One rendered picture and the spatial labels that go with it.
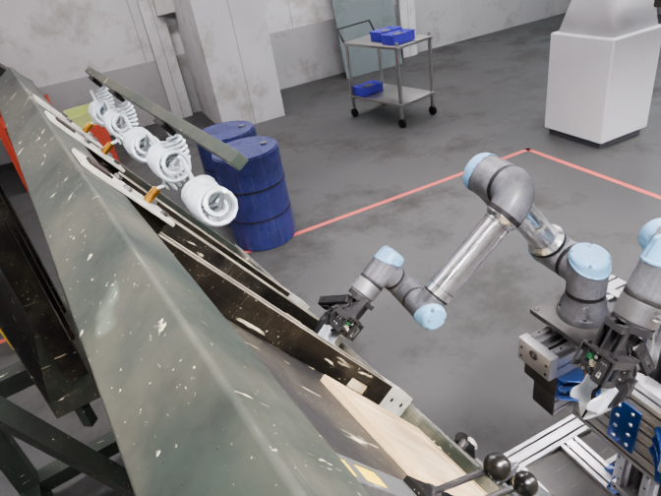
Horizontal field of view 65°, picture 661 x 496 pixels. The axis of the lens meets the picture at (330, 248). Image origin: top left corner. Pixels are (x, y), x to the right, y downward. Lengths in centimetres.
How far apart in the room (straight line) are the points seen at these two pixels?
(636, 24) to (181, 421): 548
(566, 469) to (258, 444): 219
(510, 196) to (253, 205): 300
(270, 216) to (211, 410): 388
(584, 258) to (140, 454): 146
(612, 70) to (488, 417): 358
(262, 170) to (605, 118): 326
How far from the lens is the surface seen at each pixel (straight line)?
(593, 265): 168
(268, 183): 412
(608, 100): 556
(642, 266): 100
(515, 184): 140
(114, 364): 49
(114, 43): 862
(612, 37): 546
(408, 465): 110
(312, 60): 940
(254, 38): 749
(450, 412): 287
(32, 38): 860
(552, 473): 245
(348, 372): 144
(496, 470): 79
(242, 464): 34
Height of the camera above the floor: 219
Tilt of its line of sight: 31 degrees down
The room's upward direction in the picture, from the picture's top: 10 degrees counter-clockwise
